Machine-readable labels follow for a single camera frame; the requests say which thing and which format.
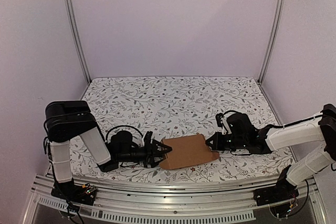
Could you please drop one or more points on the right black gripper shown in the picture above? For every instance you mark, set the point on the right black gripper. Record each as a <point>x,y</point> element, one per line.
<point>220,141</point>

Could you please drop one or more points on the left aluminium frame post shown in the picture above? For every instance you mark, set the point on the left aluminium frame post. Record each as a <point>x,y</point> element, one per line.
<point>77,41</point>

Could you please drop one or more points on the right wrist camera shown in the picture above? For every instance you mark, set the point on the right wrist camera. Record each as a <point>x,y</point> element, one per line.
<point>219,120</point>

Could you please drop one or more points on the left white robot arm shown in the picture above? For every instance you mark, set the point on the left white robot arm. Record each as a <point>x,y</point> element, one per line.
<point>66,120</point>

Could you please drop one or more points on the aluminium frame post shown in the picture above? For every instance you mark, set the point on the aluminium frame post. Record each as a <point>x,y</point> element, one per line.
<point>271,41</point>
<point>77,41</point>

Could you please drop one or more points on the brown cardboard paper box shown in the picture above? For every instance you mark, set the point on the brown cardboard paper box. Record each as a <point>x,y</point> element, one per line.
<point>187,151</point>

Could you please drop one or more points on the right aluminium frame post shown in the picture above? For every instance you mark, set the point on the right aluminium frame post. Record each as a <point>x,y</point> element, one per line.
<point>271,41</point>

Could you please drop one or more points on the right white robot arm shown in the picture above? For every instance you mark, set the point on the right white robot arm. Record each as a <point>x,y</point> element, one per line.
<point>317,128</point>

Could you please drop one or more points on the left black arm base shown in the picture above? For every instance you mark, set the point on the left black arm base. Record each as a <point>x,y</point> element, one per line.
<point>69,191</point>

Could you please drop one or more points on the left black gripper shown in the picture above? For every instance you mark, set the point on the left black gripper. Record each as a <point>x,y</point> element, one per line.
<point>158,144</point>

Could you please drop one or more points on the aluminium front rail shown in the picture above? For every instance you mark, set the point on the aluminium front rail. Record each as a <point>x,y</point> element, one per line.
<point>131,202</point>

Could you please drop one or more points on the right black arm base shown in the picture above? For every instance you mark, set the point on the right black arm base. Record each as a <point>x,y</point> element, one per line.
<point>281,191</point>

